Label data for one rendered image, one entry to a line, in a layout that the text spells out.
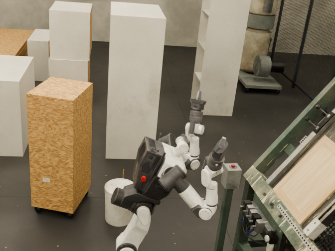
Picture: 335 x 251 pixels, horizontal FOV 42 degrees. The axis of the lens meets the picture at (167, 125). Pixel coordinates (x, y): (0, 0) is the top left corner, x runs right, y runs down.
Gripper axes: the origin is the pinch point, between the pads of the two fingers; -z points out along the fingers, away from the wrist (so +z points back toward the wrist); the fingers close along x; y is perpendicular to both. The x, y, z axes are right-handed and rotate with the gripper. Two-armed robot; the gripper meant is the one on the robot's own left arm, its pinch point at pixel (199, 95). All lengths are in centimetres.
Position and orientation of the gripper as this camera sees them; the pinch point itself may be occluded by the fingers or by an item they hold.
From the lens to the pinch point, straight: 298.9
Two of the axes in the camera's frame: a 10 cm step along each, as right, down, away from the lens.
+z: -1.3, 9.8, 1.4
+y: -7.4, 0.0, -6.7
